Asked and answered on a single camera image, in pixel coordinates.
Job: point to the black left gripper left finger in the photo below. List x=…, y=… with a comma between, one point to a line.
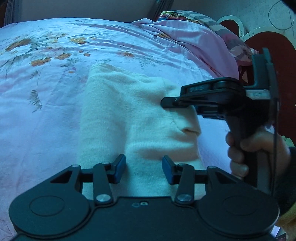
x=104, y=175

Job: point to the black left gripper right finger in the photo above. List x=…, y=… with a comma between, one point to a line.
x=182, y=175

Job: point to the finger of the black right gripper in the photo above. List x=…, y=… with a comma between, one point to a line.
x=170, y=102

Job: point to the cream knit sweater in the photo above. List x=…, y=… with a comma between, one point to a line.
x=122, y=114

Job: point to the person right hand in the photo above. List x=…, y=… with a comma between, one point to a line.
x=261, y=141

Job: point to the pink blanket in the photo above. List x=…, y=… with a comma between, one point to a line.
x=202, y=42

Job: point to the red white headboard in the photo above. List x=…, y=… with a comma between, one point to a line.
x=279, y=47

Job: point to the floral pink bed sheet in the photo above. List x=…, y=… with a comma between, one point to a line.
x=44, y=69

